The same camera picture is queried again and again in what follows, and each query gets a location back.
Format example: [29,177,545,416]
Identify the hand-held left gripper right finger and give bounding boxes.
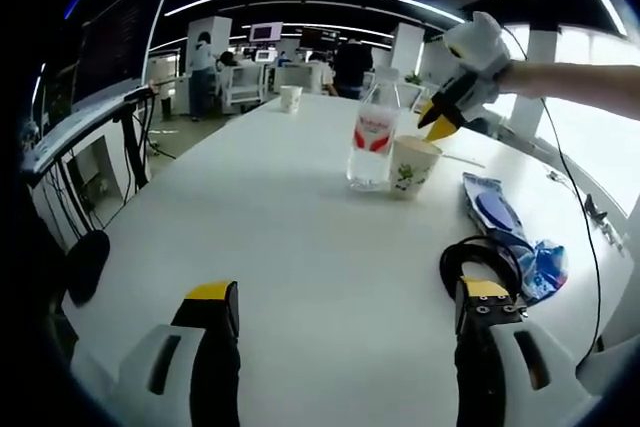
[453,275,589,427]

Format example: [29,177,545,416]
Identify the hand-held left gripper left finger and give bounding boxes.
[112,280,242,427]

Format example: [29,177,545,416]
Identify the leaf printed paper cup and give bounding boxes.
[388,135,444,200]

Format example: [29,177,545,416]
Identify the clear plastic water bottle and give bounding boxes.
[346,79,403,193]

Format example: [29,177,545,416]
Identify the wet wipes pack blue lid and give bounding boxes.
[460,171,534,248]

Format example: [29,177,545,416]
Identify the blue plastic tissue packet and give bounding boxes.
[519,239,570,304]

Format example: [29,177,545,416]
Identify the white paper cup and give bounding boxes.
[279,85,304,114]

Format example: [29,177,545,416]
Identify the small metal items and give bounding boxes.
[602,219,629,256]

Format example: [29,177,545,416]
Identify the white table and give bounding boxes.
[59,91,631,427]

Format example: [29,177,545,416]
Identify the white mesh office chair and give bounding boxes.
[277,66,324,94]
[227,64,269,108]

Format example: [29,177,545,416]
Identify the black clip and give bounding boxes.
[584,195,609,221]

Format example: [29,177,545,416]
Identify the side desk with black legs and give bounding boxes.
[22,86,161,248]

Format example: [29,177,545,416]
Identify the white charger cable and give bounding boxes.
[544,169,576,188]

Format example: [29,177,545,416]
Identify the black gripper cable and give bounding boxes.
[501,24,604,356]

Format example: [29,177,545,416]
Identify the wall monitor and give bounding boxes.
[249,21,284,43]

